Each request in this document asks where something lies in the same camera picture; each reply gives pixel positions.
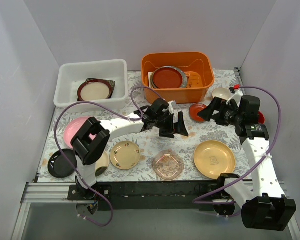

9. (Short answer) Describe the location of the large yellow bear plate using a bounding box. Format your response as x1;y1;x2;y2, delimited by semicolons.
193;140;236;180

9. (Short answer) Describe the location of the red rimmed cream plate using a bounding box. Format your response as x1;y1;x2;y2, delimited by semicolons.
77;78;114;102

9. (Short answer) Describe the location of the black square floral plate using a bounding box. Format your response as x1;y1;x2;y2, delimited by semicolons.
85;78;116;99

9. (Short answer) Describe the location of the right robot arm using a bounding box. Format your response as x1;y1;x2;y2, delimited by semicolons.
197;95;297;232

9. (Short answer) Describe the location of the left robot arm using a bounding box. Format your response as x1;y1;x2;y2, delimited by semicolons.
71;98;189;200

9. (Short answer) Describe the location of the orange plastic bin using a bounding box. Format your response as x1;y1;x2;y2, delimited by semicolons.
141;52;215;104

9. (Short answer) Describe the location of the red plate in orange bin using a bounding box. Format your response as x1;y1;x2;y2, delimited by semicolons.
150;66;188;89

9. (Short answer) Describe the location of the white plastic bin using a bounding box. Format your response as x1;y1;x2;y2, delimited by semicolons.
53;59;129;110

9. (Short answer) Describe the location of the white patterned bowl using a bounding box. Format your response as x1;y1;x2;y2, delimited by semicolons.
212;87;233;101

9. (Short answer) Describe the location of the small red saucer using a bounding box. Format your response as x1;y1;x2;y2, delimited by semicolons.
189;103;207;123

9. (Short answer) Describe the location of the floral table mat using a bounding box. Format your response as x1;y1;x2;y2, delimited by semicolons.
35;69;250;183

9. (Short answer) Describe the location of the black skull mug red inside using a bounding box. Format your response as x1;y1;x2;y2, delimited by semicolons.
258;111;266;124

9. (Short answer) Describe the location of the pink glass square plate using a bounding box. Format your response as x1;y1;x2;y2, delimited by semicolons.
152;151;185;181

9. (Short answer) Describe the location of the cream floral small plate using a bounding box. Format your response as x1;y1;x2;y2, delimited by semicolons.
109;141;141;170

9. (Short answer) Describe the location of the cream plate with dark patch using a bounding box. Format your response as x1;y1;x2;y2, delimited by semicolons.
95;151;110;177

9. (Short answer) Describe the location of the pink round plate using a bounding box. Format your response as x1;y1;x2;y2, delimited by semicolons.
63;116;90;149

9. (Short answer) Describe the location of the black round plate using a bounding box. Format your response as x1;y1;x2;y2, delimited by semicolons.
47;149;78;179

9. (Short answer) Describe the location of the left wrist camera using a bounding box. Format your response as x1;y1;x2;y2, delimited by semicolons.
149;98;169;116

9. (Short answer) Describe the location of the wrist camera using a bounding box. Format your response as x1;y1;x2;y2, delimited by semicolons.
149;98;169;116
239;95;261;125

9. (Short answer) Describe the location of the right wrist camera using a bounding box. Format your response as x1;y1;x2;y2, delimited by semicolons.
239;95;261;125

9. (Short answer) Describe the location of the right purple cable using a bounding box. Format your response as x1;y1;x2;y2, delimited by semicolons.
192;86;283;218

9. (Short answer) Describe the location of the purple cable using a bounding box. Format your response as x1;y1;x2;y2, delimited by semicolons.
53;86;146;227
192;86;283;218

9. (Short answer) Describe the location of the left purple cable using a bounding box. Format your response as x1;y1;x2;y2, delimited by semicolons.
53;86;146;227

